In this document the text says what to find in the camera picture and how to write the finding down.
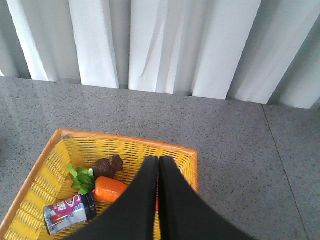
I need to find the brown toy figurine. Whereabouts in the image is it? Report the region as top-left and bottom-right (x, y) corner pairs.
(91, 154), (124, 179)

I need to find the orange toy carrot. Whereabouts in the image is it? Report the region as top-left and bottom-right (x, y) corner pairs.
(66, 163), (160, 211)

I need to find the yellow plastic woven basket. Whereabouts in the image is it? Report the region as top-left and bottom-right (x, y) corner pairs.
(0, 128), (199, 240)

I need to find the grey pleated curtain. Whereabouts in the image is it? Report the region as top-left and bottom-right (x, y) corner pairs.
(0, 0), (320, 110)

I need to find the small labelled jar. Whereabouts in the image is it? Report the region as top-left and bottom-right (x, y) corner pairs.
(43, 192), (97, 236)

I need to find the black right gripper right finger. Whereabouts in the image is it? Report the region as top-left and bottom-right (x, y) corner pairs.
(158, 156), (253, 240)

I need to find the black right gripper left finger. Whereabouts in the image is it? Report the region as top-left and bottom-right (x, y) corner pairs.
(66, 156), (159, 240)

